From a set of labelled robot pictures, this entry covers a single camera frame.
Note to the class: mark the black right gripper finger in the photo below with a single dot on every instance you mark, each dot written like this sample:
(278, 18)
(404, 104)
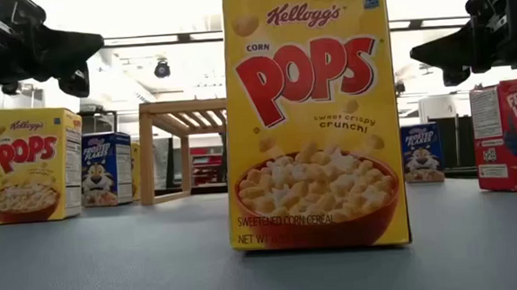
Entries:
(455, 47)
(456, 75)

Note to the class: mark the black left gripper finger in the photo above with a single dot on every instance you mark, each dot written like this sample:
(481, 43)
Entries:
(78, 84)
(68, 48)

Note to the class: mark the blue Frosted Flakes cereal box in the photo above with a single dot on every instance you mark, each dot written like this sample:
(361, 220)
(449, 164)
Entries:
(422, 153)
(103, 172)

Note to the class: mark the red Froot Loops cereal box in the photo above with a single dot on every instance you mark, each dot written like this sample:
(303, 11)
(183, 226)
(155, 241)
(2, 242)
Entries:
(510, 147)

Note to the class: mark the wooden slatted shelf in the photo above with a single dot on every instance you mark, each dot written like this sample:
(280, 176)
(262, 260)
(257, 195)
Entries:
(146, 161)

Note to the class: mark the white cabinet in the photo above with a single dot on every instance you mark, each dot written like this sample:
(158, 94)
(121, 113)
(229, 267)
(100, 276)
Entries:
(436, 109)

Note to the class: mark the black metal rack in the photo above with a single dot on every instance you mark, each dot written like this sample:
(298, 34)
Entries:
(114, 120)

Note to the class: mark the black partition panel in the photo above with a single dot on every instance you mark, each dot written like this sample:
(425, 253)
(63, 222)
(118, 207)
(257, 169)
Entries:
(458, 142)

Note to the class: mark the red tool cabinet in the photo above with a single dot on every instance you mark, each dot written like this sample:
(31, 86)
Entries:
(205, 159)

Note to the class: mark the black dome camera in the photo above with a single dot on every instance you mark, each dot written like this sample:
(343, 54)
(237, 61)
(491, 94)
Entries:
(162, 69)
(10, 91)

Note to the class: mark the small black mounted camera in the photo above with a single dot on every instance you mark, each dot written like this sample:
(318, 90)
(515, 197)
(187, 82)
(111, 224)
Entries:
(400, 87)

